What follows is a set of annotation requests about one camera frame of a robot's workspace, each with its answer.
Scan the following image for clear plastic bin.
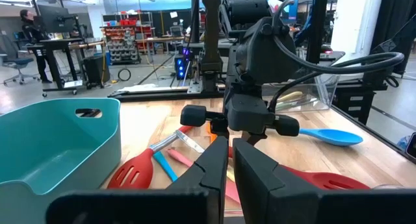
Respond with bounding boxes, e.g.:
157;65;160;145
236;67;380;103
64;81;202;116
259;73;341;114

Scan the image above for teal plastic bin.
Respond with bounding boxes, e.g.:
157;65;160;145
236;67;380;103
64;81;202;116
0;97;122;224

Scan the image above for black monitor on stand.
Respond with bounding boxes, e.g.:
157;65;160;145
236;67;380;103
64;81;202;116
37;5;79;35

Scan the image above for red grey parts bin rack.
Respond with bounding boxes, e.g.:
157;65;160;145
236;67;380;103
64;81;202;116
102;25;142;66

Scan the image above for black drawer cabinet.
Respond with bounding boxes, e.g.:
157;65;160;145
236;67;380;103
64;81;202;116
333;86;373;125

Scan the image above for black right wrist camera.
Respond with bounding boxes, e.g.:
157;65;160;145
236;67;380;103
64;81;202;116
233;16;300;86

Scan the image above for pink silicone spatula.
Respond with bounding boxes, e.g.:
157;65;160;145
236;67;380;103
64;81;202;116
165;148;242;206

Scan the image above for red slotted spoon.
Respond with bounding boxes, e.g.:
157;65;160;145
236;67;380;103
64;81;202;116
226;145;371;191

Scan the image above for yellow-handled knife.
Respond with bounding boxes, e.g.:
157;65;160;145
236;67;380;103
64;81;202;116
175;129;235;182

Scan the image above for black standing desk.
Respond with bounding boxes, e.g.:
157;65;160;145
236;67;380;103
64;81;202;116
26;38;86;97

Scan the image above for person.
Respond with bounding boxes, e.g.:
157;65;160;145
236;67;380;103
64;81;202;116
19;8;53;84

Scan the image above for large wall display screen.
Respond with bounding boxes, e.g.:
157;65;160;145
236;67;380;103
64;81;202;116
281;0;300;22

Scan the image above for blue silicone spoon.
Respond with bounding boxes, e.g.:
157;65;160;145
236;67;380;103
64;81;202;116
298;128;364;147

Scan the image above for grey office chair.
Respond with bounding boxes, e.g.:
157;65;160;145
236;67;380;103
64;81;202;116
0;34;40;87

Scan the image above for wooden workbench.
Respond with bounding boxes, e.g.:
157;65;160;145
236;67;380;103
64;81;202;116
135;35;192;61

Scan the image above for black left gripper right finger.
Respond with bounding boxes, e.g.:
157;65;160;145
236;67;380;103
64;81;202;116
233;138;416;224

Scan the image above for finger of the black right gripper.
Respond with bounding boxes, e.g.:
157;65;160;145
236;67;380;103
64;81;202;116
210;117;229;140
242;132;267;146

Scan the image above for coiled black cable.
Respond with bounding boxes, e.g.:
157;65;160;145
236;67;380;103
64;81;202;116
117;68;132;82

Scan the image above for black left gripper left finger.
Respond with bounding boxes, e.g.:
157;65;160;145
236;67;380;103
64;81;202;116
45;136;229;224

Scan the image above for black box on floor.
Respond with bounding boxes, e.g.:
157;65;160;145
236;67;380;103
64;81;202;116
83;55;111;89

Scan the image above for green-handled knife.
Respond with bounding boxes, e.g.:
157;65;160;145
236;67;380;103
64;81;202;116
276;99;318;112

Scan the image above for black curtain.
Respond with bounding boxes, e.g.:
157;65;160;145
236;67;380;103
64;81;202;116
370;0;416;75

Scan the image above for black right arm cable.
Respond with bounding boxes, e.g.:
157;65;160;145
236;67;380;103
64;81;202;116
268;0;406;113

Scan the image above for cream-handled knife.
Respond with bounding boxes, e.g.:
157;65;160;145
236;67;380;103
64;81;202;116
276;90;305;103

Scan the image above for orange silicone spatula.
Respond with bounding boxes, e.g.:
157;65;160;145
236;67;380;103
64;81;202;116
206;121;219;143

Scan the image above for computer tower with blue lights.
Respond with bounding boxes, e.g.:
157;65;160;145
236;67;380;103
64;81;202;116
174;47;192;81

